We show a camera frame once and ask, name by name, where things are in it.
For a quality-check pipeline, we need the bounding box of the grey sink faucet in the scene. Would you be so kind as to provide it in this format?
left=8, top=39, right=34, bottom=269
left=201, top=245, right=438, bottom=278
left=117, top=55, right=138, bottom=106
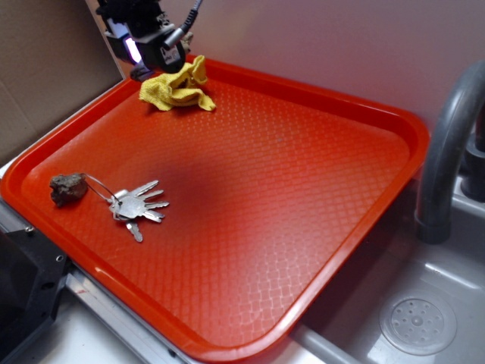
left=415, top=61, right=484, bottom=244

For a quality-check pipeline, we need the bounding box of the yellow cloth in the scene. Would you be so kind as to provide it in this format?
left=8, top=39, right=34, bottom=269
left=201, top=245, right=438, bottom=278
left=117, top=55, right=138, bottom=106
left=139, top=55, right=216, bottom=111

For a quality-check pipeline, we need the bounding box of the round sink drain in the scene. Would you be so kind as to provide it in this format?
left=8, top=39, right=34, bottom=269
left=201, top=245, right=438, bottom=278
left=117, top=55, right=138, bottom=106
left=379, top=290, right=457, bottom=356

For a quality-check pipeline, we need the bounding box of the black metal bracket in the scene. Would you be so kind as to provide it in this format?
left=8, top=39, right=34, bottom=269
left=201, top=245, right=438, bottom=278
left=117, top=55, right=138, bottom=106
left=1, top=230, right=67, bottom=363

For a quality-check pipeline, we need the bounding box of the grey sink basin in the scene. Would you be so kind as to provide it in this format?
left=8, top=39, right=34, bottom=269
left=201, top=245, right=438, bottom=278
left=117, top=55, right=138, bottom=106
left=292, top=187, right=484, bottom=363

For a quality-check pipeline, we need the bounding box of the silver key bunch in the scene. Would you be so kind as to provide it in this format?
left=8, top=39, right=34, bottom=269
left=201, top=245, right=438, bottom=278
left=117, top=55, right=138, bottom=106
left=81, top=174, right=170, bottom=243

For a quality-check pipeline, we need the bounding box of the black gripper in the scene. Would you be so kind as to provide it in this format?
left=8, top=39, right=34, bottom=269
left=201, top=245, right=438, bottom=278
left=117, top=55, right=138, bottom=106
left=95, top=0, right=175, bottom=64

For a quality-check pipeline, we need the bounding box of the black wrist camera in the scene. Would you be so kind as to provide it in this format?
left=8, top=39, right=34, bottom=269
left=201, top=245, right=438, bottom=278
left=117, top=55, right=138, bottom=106
left=135, top=29, right=186, bottom=74

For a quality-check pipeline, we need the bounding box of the brown rock keychain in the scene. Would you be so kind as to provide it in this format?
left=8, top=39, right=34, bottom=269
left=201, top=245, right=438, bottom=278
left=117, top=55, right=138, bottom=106
left=49, top=173, right=88, bottom=208

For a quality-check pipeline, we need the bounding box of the brown cardboard panel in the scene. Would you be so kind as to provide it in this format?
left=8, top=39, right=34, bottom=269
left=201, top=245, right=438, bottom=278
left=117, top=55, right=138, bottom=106
left=1, top=1, right=122, bottom=165

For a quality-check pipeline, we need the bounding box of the red plastic tray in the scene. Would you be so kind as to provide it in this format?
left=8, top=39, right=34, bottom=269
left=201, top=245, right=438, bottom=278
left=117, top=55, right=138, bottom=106
left=1, top=61, right=429, bottom=362

